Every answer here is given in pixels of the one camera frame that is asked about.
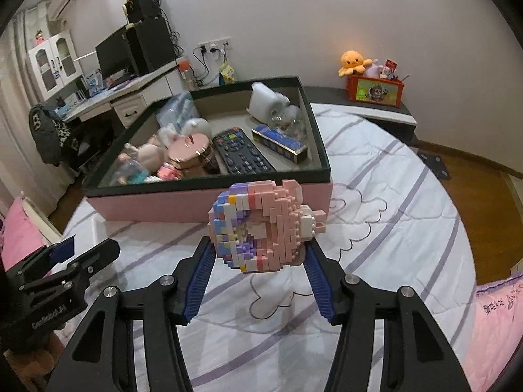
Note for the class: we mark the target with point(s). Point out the pink pig plush toy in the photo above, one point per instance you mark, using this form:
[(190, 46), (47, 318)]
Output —
[(154, 153)]

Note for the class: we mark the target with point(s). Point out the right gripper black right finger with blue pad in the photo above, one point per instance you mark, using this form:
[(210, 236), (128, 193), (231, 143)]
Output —
[(416, 354)]

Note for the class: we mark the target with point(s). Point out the office chair with black jacket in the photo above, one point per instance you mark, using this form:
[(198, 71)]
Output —
[(61, 145)]

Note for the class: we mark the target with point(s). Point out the clear blue tissue packet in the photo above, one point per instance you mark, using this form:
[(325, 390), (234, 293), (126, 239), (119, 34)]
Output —
[(177, 111)]

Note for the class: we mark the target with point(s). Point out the orange octopus plush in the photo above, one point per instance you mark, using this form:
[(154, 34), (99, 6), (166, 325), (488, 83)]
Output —
[(353, 62)]

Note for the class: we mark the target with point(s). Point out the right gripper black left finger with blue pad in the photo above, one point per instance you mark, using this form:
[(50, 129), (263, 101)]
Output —
[(100, 356)]

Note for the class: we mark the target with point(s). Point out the small black speaker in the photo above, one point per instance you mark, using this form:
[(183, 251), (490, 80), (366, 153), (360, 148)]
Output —
[(139, 10)]

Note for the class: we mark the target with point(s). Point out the black computer monitor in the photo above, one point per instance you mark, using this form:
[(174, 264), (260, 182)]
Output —
[(114, 55)]

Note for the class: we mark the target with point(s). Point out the bottle with orange cap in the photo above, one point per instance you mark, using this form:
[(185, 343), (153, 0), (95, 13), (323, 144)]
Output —
[(187, 75)]

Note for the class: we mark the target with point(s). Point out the black bathroom scale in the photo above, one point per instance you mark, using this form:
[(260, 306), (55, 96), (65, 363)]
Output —
[(435, 164)]

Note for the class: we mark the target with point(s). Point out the white wall power strip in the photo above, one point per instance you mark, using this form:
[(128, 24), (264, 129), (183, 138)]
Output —
[(220, 44)]

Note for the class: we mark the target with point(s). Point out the black white low cabinet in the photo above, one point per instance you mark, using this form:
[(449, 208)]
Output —
[(399, 122)]

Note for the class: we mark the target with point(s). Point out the white toy camera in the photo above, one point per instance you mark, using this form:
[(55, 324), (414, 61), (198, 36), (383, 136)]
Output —
[(265, 103)]

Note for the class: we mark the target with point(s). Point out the white glass door cabinet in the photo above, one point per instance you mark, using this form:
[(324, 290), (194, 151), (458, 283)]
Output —
[(53, 65)]

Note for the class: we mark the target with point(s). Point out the yellow blue snack bag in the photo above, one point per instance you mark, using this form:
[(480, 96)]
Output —
[(227, 74)]

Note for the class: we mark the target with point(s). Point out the clear glass bottle with cork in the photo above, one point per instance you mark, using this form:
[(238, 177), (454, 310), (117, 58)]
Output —
[(289, 122)]

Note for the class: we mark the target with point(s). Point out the black remote control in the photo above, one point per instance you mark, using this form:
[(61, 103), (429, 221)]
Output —
[(239, 154)]

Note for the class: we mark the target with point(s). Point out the beige curtain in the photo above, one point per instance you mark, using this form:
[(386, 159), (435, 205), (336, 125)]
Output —
[(22, 169)]

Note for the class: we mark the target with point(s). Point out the blue rectangular box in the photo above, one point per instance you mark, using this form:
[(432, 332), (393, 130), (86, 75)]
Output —
[(287, 147)]

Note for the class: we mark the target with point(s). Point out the pink box with black rim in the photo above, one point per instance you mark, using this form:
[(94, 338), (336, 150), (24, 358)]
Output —
[(189, 198)]

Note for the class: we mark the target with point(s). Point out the pink pillow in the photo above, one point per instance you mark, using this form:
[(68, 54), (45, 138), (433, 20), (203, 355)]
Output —
[(19, 236)]

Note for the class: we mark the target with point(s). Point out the pink printed blanket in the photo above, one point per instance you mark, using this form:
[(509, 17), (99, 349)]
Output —
[(497, 331)]

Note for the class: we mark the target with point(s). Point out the white desk with drawers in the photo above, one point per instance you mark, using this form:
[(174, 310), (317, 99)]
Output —
[(130, 99)]

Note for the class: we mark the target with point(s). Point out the clear round container green base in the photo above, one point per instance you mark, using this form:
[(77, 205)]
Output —
[(127, 169)]

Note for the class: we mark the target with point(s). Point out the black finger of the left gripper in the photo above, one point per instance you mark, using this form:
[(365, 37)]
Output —
[(55, 265)]

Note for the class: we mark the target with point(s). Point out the black rose gold compact mirror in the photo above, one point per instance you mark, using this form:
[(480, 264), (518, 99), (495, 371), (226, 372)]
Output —
[(193, 156)]

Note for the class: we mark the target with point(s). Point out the white striped bed quilt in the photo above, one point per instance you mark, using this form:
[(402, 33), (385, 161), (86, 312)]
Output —
[(391, 223)]

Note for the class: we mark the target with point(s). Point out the small pink white brick figure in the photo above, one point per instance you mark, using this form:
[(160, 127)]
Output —
[(168, 172)]

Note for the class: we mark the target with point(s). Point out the red cartoon storage box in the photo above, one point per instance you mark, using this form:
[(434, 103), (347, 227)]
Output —
[(374, 91)]

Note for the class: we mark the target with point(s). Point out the large pink brick figure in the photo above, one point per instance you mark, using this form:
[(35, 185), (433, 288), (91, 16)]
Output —
[(261, 226)]

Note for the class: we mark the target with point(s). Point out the pink doll on cabinet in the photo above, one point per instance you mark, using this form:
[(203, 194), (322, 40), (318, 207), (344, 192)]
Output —
[(39, 37)]

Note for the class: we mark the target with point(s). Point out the person's left hand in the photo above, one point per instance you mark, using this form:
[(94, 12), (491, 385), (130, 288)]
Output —
[(28, 372)]

